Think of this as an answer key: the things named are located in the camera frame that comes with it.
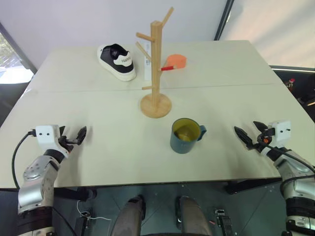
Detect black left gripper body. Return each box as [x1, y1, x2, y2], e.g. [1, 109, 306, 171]
[58, 135, 79, 152]

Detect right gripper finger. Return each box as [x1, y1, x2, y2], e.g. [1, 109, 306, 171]
[252, 120, 268, 134]
[233, 126, 253, 151]

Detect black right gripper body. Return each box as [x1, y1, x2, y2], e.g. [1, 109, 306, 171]
[250, 127, 275, 154]

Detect blue mug yellow inside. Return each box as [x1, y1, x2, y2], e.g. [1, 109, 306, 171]
[169, 118, 208, 155]

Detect wooden mug tree stand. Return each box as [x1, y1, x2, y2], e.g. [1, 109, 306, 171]
[135, 6, 174, 119]

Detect bottle with red cap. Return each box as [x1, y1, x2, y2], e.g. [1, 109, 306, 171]
[285, 78, 296, 93]

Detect black and white sneaker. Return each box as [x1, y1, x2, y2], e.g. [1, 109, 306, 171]
[96, 43, 138, 82]

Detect black floor clamp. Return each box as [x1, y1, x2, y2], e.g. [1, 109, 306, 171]
[213, 208, 233, 236]

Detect dark rounded grey shape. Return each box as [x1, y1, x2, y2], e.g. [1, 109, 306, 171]
[175, 195, 214, 236]
[112, 195, 146, 236]

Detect orange round sponge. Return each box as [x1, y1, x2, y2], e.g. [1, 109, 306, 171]
[166, 54, 188, 70]

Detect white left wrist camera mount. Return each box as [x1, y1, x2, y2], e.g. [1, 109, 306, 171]
[34, 124, 72, 158]

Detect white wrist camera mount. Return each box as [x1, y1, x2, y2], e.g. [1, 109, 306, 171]
[260, 119, 292, 157]
[34, 124, 72, 158]

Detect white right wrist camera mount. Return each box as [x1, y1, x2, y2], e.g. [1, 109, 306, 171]
[260, 119, 292, 157]

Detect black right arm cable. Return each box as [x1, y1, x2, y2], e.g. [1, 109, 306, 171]
[263, 144, 315, 195]

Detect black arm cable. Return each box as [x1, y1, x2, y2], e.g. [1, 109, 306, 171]
[263, 144, 315, 195]
[11, 130, 37, 190]

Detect black table frame bar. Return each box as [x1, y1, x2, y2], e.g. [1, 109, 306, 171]
[53, 187, 97, 203]
[225, 178, 283, 195]

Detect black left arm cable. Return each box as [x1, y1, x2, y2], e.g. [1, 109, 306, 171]
[11, 130, 37, 190]

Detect thin white wire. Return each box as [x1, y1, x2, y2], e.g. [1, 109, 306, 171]
[76, 200, 113, 221]

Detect dark window frame post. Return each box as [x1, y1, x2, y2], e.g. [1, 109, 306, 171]
[213, 0, 235, 41]
[0, 21, 38, 74]

